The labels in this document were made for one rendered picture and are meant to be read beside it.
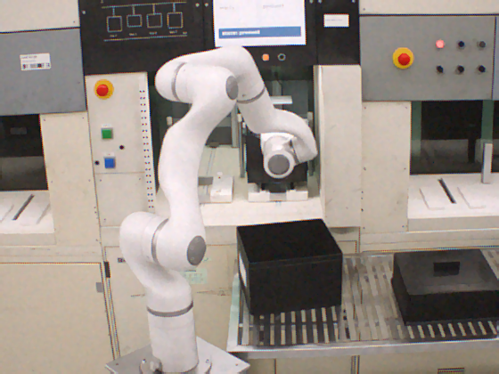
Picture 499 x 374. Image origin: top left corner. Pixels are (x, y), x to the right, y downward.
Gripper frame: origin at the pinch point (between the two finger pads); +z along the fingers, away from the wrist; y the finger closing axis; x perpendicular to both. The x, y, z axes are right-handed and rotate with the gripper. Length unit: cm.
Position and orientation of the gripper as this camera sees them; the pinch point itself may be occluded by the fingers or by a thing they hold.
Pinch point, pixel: (276, 133)
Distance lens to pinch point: 248.8
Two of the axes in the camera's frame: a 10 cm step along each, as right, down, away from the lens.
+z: 0.2, -3.5, 9.4
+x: -0.4, -9.3, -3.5
